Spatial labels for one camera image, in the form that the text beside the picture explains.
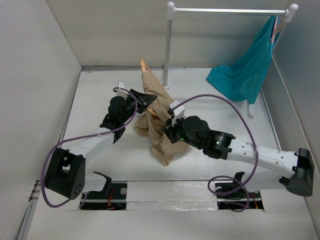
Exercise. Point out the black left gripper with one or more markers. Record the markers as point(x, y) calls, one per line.
point(144, 99)

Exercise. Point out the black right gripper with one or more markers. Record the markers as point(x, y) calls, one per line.
point(170, 130)

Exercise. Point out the beige t shirt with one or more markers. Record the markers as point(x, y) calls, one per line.
point(153, 120)

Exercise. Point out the wooden clothes hanger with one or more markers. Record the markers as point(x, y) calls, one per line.
point(145, 68)

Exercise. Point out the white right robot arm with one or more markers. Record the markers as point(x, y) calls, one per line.
point(293, 170)

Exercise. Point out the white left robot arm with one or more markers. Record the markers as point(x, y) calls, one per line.
point(64, 170)

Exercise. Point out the teal shirt on rack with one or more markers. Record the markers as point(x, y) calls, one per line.
point(244, 79)

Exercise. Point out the pink hanger on rack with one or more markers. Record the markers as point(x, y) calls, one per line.
point(273, 36)

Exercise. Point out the white metal clothes rack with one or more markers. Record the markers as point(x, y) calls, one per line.
point(287, 15)

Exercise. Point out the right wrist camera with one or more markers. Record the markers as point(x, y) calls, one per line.
point(176, 112)

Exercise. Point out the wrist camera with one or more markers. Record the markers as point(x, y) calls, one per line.
point(176, 112)
point(120, 90)

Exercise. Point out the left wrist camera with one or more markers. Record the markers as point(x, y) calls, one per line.
point(120, 90)

